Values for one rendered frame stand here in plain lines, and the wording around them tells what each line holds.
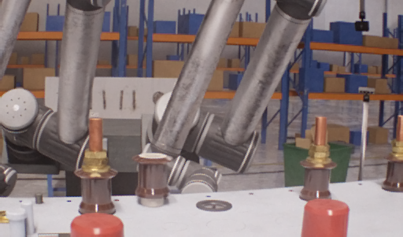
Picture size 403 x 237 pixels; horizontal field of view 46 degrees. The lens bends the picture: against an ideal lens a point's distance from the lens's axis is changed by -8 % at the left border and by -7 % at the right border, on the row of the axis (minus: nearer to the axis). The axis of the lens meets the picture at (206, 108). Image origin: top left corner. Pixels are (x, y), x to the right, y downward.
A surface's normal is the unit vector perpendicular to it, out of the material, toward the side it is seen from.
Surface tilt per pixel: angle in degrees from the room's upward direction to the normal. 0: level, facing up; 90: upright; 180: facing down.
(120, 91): 90
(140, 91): 90
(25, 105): 60
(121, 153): 90
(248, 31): 90
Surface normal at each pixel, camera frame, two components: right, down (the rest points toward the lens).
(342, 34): 0.29, 0.11
